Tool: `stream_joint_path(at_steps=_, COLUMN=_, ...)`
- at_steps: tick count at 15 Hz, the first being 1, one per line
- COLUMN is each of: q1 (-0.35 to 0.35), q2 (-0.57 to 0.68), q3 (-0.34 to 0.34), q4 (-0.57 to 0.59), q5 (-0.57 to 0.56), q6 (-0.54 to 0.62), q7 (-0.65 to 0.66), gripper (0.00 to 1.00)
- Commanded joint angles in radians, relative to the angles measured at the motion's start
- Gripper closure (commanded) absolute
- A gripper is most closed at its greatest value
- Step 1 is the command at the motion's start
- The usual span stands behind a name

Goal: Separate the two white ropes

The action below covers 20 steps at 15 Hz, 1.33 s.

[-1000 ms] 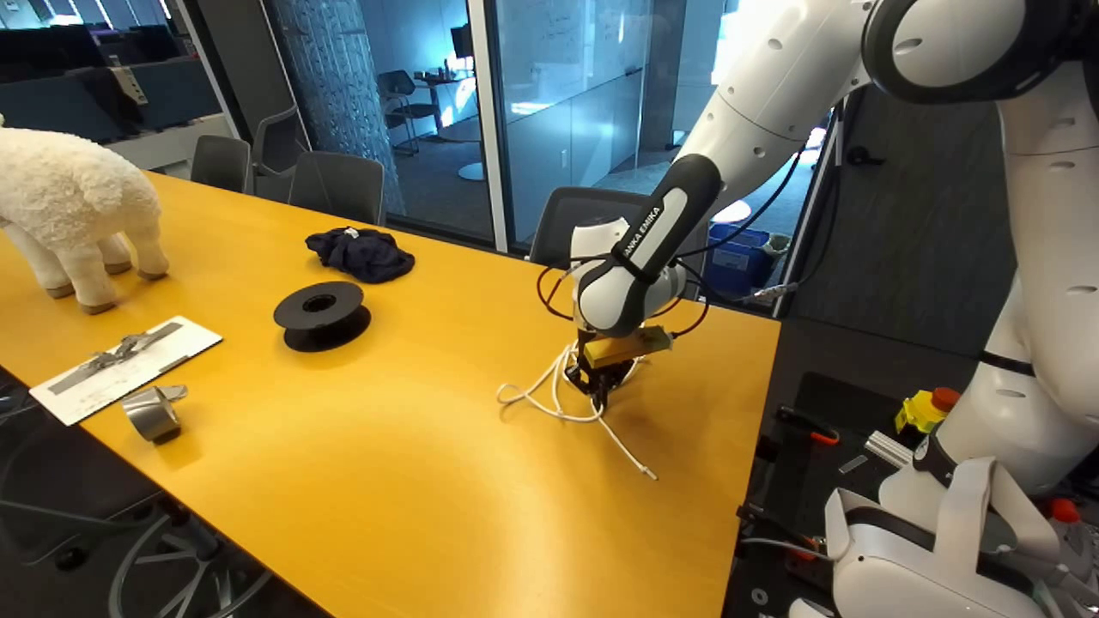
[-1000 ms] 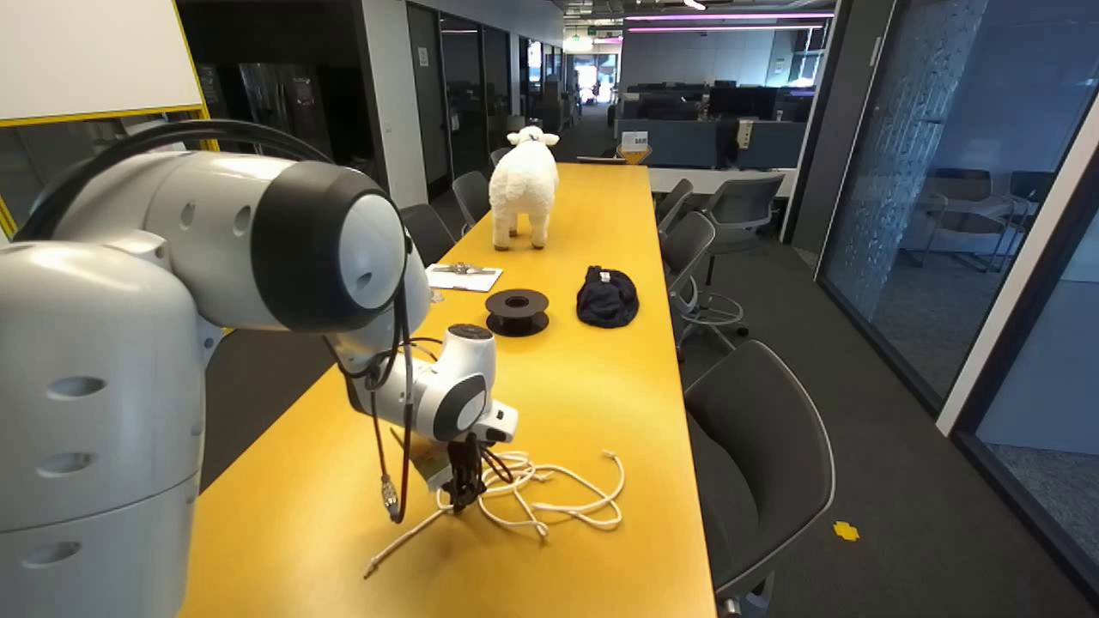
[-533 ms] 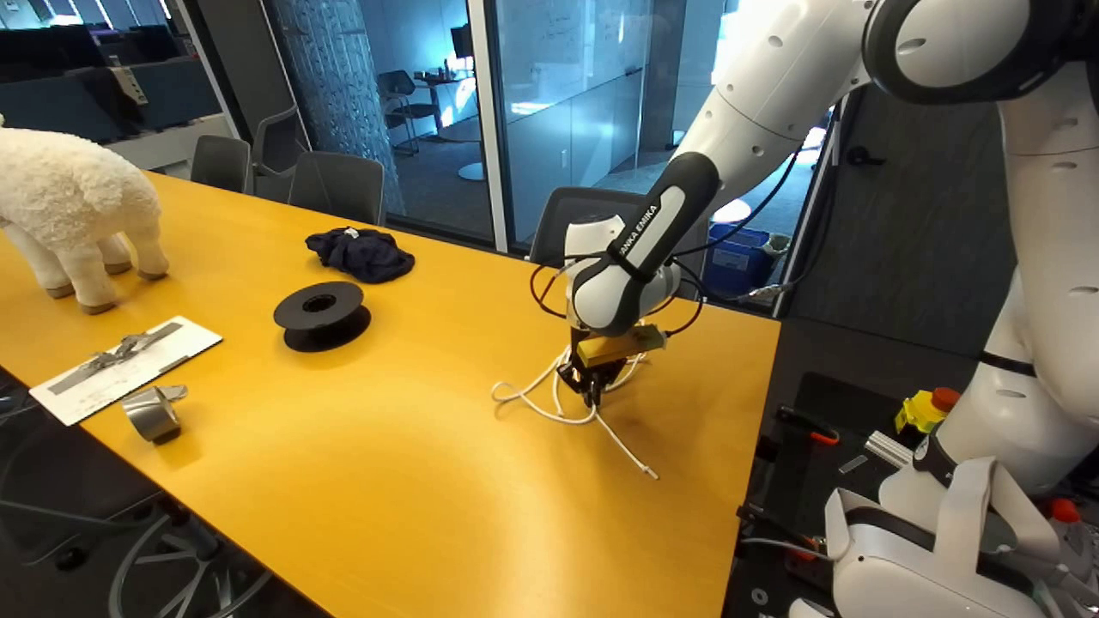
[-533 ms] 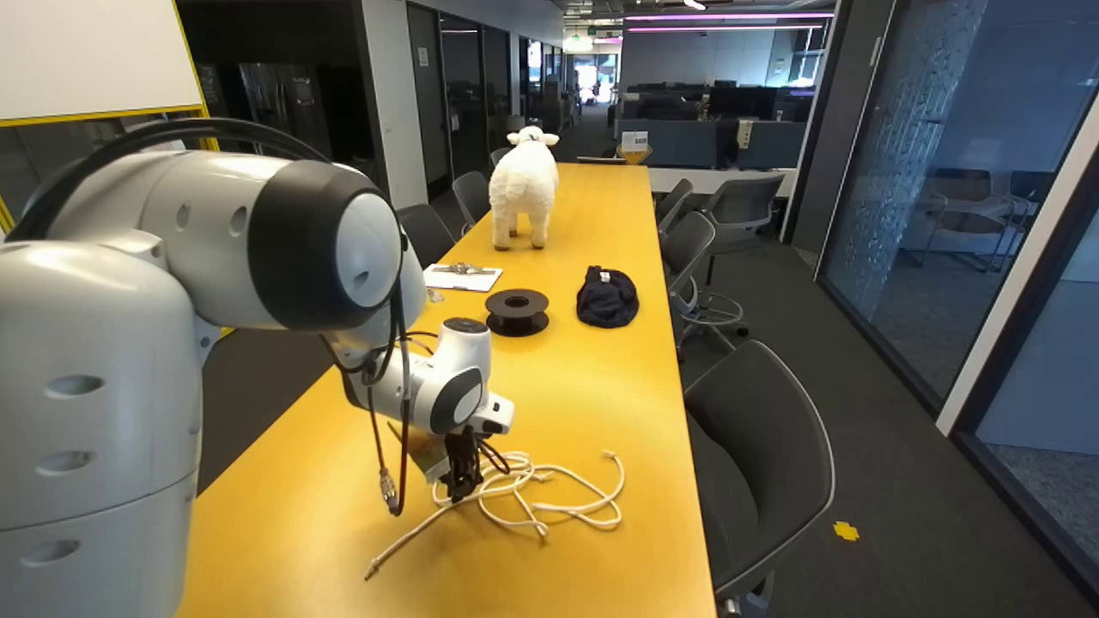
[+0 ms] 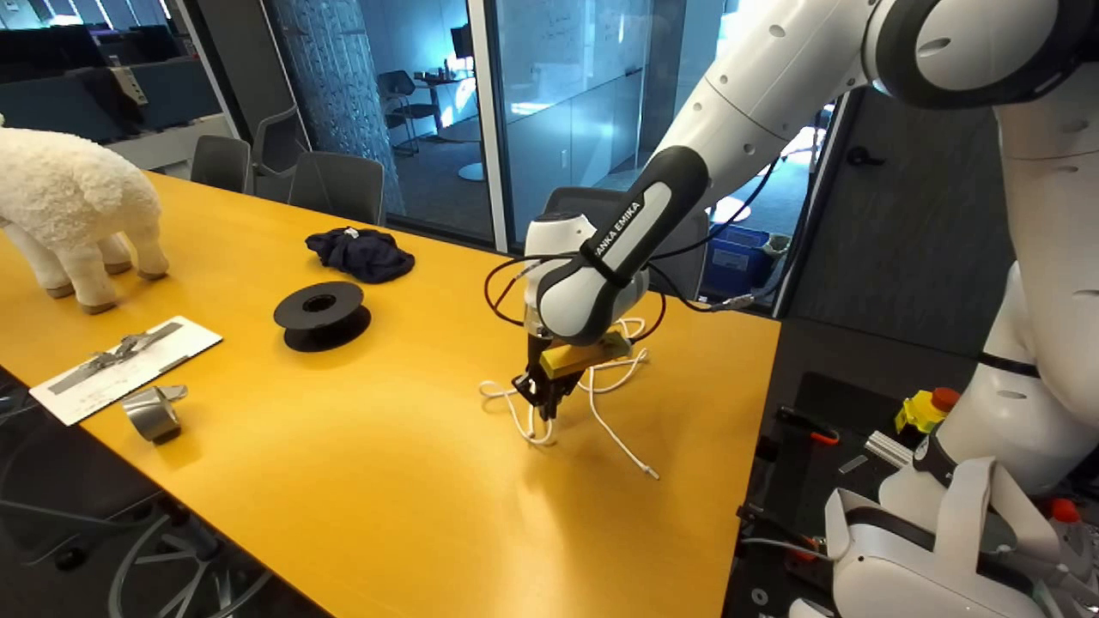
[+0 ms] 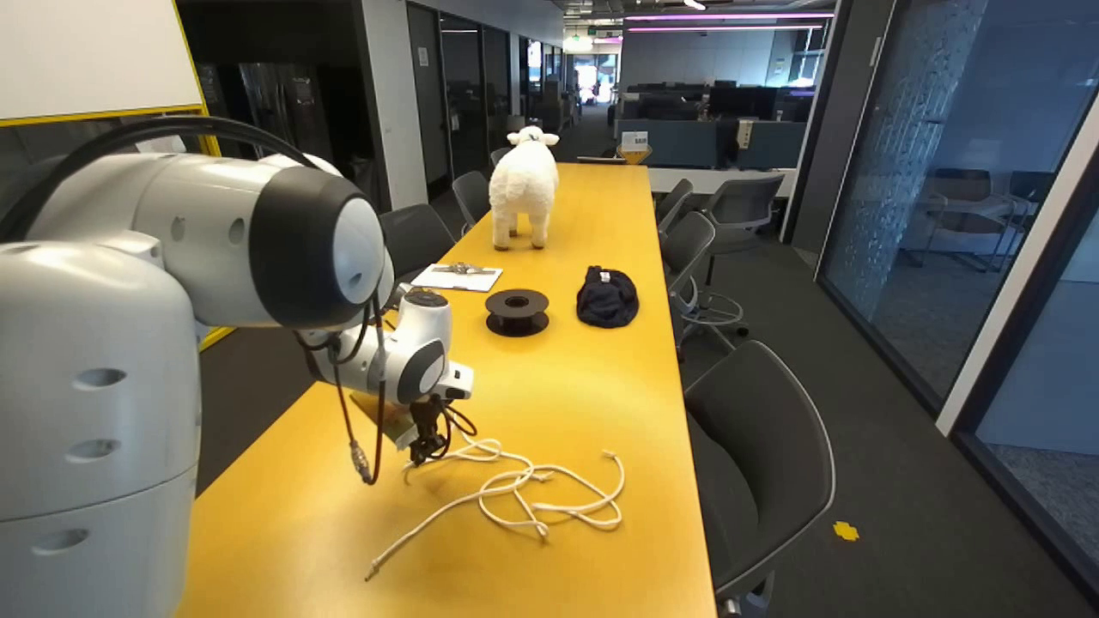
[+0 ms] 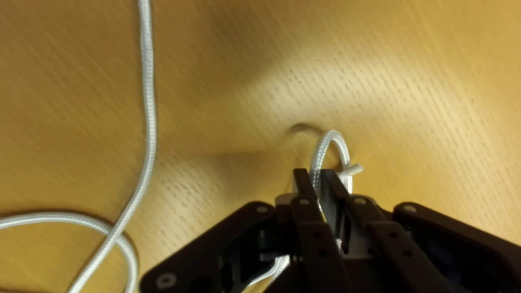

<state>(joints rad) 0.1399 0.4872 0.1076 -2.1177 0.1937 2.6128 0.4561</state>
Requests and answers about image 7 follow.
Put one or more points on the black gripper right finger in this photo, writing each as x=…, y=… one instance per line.
x=423, y=249

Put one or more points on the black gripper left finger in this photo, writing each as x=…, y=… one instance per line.
x=270, y=244

